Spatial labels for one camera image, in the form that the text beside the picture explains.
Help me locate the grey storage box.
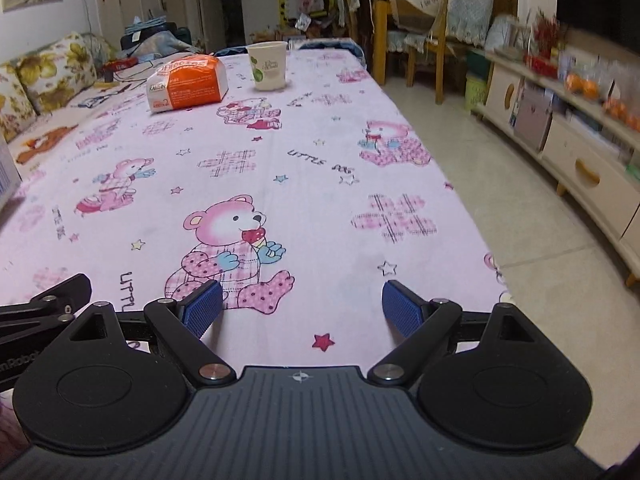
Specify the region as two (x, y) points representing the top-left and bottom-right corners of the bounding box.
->
(515, 92), (556, 154)

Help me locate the wooden chair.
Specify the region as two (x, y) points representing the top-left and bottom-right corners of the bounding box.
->
(404, 0), (495, 106)

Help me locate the quilted chair cover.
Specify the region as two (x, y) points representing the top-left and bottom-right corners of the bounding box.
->
(442, 0), (496, 47)

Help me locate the bag of oranges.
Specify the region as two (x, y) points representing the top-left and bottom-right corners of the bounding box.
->
(602, 89), (640, 132)
(565, 67), (603, 102)

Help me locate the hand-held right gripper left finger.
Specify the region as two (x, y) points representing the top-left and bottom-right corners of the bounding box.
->
(60, 280), (237, 389)

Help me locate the cream tv cabinet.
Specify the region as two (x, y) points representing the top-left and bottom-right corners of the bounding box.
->
(472, 50), (640, 288)

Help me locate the orange tissue pack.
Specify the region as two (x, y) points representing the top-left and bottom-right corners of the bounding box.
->
(145, 54), (230, 114)

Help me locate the white paper cup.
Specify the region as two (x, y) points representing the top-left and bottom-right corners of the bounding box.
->
(246, 41), (288, 92)

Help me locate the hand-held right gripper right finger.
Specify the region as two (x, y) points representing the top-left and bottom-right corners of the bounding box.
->
(367, 280), (546, 389)

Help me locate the blue grey cloth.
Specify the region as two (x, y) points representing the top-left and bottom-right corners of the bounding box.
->
(132, 32), (194, 59)

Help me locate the black luggage bag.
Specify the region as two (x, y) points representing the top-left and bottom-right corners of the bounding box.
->
(120, 21), (192, 51)

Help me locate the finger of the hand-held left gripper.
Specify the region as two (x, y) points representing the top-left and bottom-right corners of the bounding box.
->
(0, 272), (94, 348)

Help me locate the red flower decoration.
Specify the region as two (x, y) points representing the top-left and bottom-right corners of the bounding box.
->
(530, 10), (562, 58)

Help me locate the floral sofa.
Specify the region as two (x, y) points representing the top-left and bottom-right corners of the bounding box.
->
(0, 31), (116, 143)

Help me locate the light green bin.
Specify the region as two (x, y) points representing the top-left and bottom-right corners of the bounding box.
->
(465, 71), (488, 111)

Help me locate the white blue box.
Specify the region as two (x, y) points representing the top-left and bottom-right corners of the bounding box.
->
(0, 136), (22, 211)

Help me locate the red gift box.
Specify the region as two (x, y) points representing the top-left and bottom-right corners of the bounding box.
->
(525, 55), (559, 79)

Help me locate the dark green bin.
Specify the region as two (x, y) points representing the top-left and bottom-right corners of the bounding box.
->
(467, 50), (492, 76)

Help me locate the wooden dining table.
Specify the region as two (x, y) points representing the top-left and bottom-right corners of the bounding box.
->
(371, 0), (397, 86)

